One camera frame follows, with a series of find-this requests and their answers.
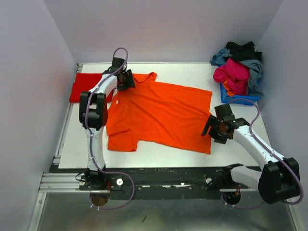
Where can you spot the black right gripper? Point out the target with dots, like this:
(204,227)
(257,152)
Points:
(212,121)

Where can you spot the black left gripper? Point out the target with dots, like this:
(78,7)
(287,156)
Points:
(129,83)

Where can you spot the orange t shirt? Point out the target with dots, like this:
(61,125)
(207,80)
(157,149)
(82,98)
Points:
(167,114)

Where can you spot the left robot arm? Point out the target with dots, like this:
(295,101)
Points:
(93,115)

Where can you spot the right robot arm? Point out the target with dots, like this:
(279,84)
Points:
(278,179)

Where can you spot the folded red t shirt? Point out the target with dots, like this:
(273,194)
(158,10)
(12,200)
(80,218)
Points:
(83,82)

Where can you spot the blue plastic bin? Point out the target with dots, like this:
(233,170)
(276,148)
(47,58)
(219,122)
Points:
(236,99)

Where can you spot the magenta t shirt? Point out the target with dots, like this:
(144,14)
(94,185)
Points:
(233,76)

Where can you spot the grey blue t shirt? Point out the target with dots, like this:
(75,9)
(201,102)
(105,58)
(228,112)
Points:
(255,69)

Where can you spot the black t shirt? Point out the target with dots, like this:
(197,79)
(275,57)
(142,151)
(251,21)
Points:
(243,52)

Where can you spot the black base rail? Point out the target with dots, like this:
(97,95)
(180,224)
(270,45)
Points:
(163,183)

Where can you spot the aluminium frame profile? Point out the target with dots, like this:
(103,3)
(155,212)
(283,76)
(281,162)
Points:
(58,180)

